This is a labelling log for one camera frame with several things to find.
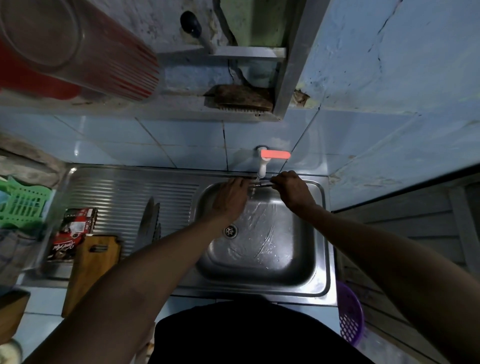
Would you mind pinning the stainless steel sink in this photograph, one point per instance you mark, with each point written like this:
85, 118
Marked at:
112, 191

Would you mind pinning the person's right forearm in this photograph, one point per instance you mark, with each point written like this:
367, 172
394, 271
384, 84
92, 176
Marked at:
405, 277

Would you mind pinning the wooden knife block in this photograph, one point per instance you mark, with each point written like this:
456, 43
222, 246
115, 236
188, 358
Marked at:
13, 315

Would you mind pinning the person's right hand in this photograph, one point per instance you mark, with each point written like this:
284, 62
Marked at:
296, 193

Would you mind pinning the knives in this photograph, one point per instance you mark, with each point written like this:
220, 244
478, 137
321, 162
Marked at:
262, 183

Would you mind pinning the red plastic cup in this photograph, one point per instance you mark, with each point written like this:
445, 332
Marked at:
30, 84

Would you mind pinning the green plastic basket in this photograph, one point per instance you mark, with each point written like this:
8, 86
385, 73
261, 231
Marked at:
24, 204

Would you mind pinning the wooden scrub brush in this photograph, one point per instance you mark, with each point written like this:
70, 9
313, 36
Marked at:
240, 97

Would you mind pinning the person's left hand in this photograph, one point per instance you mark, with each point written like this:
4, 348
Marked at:
230, 200

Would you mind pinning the red black sachet pack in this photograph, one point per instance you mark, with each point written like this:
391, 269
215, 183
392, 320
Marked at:
73, 234

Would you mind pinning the red striped drinking glass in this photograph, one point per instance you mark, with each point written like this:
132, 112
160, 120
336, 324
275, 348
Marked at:
97, 56

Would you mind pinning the purple plastic basket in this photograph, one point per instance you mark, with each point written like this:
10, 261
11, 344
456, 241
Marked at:
350, 318

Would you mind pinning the person's black clothing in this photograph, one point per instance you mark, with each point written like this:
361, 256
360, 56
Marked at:
262, 333

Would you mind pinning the checked dishcloth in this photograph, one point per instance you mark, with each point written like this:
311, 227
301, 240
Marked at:
17, 257

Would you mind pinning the person's left forearm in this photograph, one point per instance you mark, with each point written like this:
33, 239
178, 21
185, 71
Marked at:
120, 292

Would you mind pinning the small wooden cutting board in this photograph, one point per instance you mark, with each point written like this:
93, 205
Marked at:
90, 277

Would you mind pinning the grey slatted wooden door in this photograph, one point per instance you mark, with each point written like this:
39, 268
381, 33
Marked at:
408, 232

